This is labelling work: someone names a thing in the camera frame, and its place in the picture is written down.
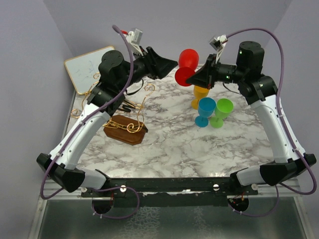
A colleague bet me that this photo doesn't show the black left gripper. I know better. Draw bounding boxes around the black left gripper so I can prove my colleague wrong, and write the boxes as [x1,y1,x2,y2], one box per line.
[117,45,178,91]

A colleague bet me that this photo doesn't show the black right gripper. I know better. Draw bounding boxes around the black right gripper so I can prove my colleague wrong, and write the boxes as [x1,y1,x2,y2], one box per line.
[185,54,245,90]

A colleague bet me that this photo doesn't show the yellow plastic wine glass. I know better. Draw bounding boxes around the yellow plastic wine glass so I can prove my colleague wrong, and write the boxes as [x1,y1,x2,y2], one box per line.
[191,86,209,110]

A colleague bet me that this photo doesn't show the red plastic wine glass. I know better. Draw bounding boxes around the red plastic wine glass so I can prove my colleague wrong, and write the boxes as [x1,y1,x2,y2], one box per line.
[174,49,199,87]

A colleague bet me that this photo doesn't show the blue plastic wine glass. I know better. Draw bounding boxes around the blue plastic wine glass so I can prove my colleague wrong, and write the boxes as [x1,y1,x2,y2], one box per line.
[195,97,216,127]

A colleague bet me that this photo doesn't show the green plastic wine glass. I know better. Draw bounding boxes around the green plastic wine glass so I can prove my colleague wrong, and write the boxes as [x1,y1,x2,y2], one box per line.
[209,98,234,128]

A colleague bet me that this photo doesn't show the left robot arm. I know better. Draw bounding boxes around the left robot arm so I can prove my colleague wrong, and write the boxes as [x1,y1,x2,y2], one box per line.
[36,47,178,197]

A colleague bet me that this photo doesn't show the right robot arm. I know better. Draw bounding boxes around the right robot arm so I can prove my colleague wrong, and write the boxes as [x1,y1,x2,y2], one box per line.
[186,40,317,195]

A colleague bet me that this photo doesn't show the small whiteboard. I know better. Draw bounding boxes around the small whiteboard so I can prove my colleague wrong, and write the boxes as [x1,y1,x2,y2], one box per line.
[64,46,115,95]

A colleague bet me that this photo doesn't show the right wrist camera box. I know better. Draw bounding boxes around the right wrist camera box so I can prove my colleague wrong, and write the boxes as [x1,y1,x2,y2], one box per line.
[209,35,228,62]

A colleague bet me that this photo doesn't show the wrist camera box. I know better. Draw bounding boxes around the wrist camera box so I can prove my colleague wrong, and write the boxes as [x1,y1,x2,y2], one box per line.
[209,35,228,62]
[121,28,143,54]

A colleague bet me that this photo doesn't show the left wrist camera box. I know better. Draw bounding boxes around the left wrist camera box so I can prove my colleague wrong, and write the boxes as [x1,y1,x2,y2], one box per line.
[121,28,143,54]

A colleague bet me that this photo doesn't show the gold wire glass rack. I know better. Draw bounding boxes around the gold wire glass rack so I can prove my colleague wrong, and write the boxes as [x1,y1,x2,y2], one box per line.
[71,72,155,146]

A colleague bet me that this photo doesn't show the black front mounting rail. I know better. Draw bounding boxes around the black front mounting rail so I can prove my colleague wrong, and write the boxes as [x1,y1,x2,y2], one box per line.
[82,175,260,199]

